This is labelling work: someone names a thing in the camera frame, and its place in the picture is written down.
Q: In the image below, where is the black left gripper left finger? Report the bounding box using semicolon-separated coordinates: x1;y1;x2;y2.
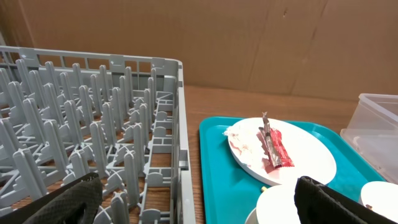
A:
1;172;103;224

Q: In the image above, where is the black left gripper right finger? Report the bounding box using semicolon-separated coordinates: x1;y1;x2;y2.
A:
294;176;395;224

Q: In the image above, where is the white paper cup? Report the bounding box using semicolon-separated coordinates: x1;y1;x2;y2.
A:
256;185;300;224

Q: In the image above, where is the red foil sauce packet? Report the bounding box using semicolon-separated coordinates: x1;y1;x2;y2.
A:
259;112;294;169

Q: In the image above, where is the grey bowl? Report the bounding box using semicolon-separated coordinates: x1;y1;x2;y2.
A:
244;208;258;224

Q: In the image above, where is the white napkin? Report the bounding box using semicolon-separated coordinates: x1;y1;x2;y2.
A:
223;126;264;161

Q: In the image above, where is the clear plastic waste bin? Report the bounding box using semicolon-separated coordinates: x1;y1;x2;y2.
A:
340;93;397;184

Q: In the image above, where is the large white plate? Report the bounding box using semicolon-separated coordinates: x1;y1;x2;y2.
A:
227;118;337;186

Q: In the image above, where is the teal plastic tray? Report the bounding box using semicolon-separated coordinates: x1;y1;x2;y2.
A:
199;116;383;223

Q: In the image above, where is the grey plastic dish rack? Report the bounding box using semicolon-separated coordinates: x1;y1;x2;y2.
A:
1;46;195;223

